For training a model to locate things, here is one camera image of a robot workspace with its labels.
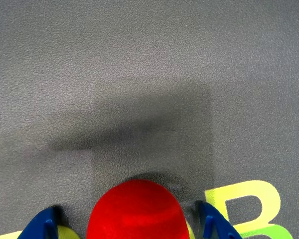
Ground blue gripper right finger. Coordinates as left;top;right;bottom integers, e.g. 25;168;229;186
196;201;243;239

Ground grey mat with lettering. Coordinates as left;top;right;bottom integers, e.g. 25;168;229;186
0;0;299;239

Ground red ball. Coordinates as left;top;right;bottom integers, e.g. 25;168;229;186
86;179;190;239

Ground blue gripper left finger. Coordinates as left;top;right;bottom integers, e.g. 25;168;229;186
16;205;63;239

